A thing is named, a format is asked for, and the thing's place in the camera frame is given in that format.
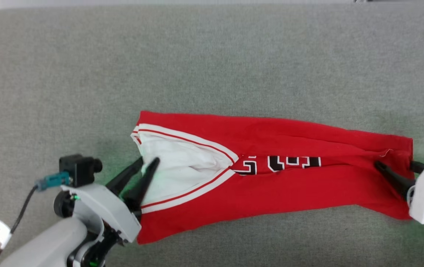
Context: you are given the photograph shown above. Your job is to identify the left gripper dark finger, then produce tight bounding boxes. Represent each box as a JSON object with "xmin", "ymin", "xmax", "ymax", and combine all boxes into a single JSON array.
[
  {"xmin": 123, "ymin": 157, "xmax": 160, "ymax": 212},
  {"xmin": 105, "ymin": 156, "xmax": 144, "ymax": 196}
]

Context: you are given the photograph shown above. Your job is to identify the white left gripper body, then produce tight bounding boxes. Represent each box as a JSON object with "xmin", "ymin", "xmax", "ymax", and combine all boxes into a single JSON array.
[{"xmin": 61, "ymin": 184, "xmax": 142, "ymax": 244}]

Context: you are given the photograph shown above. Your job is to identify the red and white jersey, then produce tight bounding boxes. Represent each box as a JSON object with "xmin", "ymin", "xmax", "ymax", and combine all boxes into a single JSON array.
[{"xmin": 130, "ymin": 111, "xmax": 414, "ymax": 245}]

